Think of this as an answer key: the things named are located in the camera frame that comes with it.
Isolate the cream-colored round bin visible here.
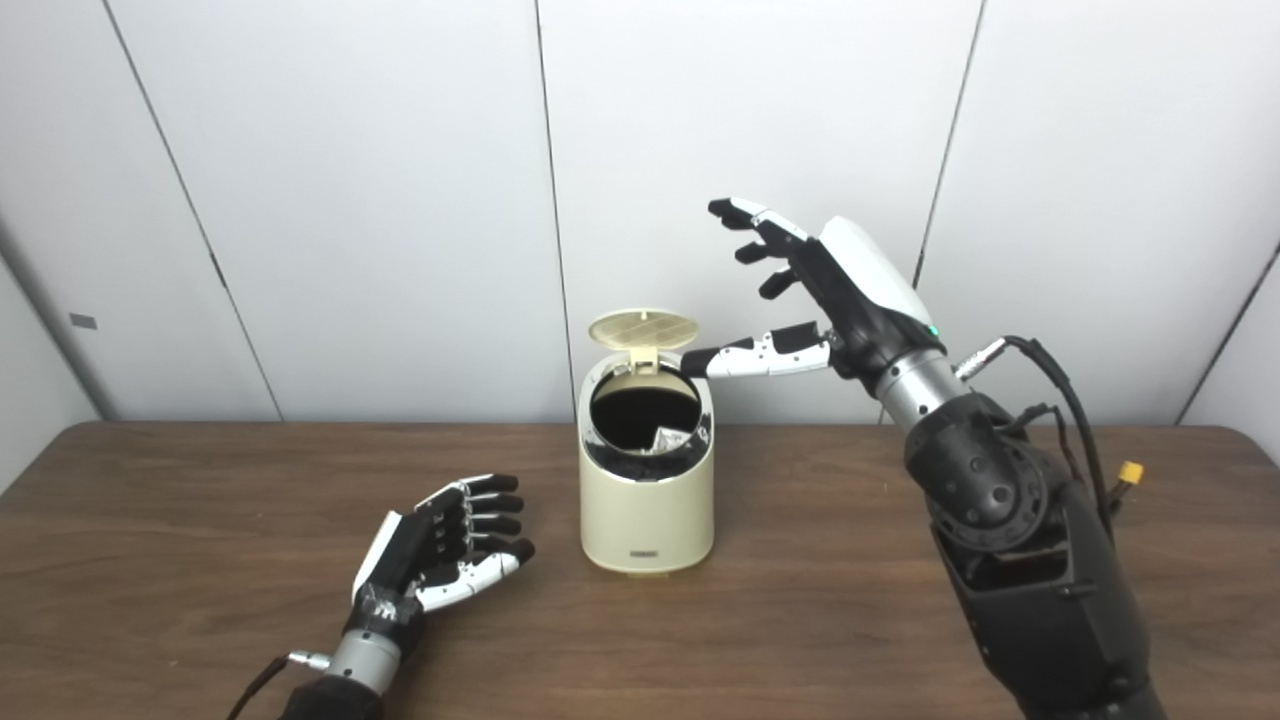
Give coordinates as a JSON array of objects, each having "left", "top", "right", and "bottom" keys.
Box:
[{"left": 577, "top": 308, "right": 716, "bottom": 576}]

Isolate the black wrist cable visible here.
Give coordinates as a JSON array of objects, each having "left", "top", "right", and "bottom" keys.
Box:
[
  {"left": 955, "top": 335, "right": 1116, "bottom": 541},
  {"left": 225, "top": 650, "right": 331, "bottom": 720}
]

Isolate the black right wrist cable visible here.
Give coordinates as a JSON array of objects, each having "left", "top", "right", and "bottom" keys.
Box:
[{"left": 955, "top": 335, "right": 1116, "bottom": 541}]

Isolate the cream round bin lid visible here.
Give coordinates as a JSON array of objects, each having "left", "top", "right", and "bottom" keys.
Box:
[{"left": 587, "top": 308, "right": 700, "bottom": 376}]

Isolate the black bin liner bag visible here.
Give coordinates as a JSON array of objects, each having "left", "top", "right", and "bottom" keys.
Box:
[{"left": 585, "top": 370, "right": 711, "bottom": 481}]

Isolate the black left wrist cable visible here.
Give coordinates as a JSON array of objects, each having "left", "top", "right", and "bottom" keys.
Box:
[{"left": 225, "top": 650, "right": 331, "bottom": 720}]

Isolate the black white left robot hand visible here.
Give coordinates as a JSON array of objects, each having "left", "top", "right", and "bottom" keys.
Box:
[{"left": 345, "top": 474, "right": 536, "bottom": 651}]

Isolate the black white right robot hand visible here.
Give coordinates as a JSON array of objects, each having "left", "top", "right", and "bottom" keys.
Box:
[{"left": 682, "top": 197, "right": 946, "bottom": 396}]

